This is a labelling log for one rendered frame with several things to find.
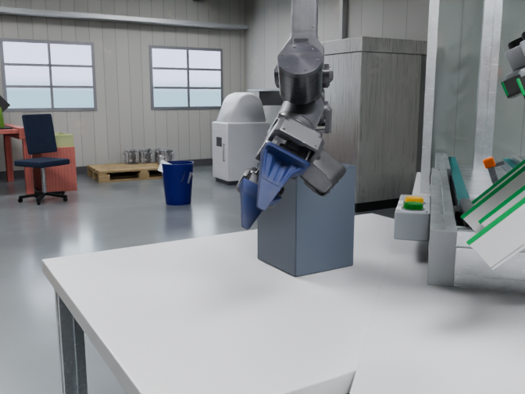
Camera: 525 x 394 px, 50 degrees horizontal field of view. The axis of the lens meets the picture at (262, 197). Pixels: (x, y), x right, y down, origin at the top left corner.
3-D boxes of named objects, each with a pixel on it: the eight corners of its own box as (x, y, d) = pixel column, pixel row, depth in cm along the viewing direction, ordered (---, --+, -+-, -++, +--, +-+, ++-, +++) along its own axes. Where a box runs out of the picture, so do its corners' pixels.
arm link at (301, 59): (278, 76, 85) (273, 12, 75) (332, 75, 84) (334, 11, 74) (273, 134, 79) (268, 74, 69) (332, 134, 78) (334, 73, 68)
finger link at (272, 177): (268, 140, 67) (312, 163, 67) (258, 153, 70) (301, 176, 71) (246, 186, 63) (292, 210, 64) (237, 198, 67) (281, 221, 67)
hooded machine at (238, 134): (251, 177, 834) (251, 92, 812) (272, 182, 787) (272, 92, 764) (208, 180, 797) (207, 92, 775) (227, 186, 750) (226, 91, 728)
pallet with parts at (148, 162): (166, 170, 921) (166, 147, 914) (188, 176, 843) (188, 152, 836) (83, 175, 853) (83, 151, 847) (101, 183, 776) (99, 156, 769)
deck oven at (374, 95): (429, 204, 626) (437, 41, 594) (356, 214, 572) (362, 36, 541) (347, 187, 746) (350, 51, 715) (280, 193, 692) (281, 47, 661)
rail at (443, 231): (426, 284, 99) (430, 224, 97) (430, 198, 183) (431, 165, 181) (459, 288, 98) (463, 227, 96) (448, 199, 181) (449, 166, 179)
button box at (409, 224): (393, 239, 115) (394, 209, 113) (399, 218, 134) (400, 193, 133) (429, 241, 113) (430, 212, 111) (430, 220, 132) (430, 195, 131)
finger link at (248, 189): (244, 174, 76) (283, 195, 76) (237, 185, 79) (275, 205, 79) (224, 216, 72) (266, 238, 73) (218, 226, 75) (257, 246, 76)
